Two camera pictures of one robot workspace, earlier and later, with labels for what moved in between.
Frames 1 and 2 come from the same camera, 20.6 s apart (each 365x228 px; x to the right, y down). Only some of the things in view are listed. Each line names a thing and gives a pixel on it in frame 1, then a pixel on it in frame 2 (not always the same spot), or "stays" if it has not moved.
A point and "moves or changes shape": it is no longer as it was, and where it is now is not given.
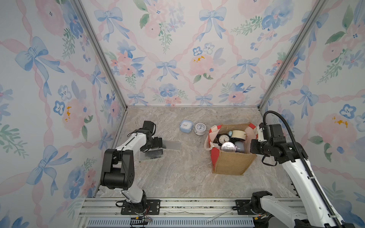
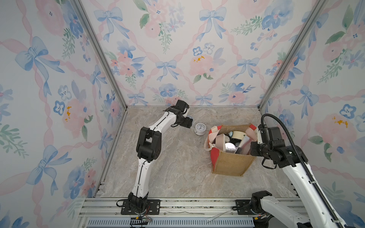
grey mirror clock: (172, 145) -> (244, 145)
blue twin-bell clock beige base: (237, 134) stays
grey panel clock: (151, 154) moves or changes shape
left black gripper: (158, 143) -> (188, 123)
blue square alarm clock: (186, 126) moves or changes shape
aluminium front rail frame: (174, 213) stays
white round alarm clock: (200, 128) stays
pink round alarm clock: (228, 147) stays
